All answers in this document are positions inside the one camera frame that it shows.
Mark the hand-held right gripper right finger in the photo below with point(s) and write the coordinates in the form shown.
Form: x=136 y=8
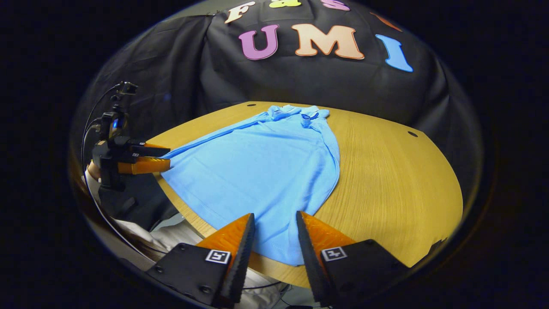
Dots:
x=311 y=266

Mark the black backdrop cloth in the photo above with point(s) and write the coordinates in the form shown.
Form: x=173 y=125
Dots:
x=321 y=81

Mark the light blue T-shirt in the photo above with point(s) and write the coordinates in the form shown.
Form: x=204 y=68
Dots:
x=257 y=163

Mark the person's dark garment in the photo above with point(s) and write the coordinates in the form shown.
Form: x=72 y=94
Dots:
x=137 y=206

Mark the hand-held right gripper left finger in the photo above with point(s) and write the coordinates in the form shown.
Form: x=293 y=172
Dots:
x=242 y=266

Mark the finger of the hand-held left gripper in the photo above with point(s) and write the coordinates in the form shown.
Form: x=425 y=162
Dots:
x=150 y=150
x=146 y=165

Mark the person's white garment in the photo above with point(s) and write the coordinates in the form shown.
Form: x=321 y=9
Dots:
x=180 y=240

